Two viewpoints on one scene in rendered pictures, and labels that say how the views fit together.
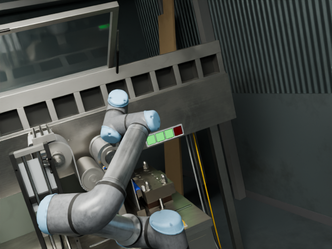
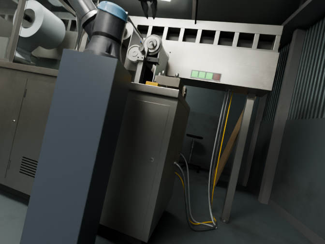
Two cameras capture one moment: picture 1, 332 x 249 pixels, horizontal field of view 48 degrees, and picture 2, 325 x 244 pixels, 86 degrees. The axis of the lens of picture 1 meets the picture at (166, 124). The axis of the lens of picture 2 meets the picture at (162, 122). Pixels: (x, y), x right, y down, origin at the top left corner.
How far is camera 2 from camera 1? 1.42 m
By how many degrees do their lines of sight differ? 35
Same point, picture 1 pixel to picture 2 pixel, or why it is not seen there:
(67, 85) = (164, 21)
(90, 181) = (132, 52)
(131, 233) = (85, 10)
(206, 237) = (169, 108)
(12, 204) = not seen: hidden behind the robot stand
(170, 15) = not seen: hidden behind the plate
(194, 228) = (161, 89)
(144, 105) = (201, 50)
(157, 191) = (166, 78)
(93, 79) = (179, 22)
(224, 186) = (238, 148)
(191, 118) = (231, 73)
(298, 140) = not seen: outside the picture
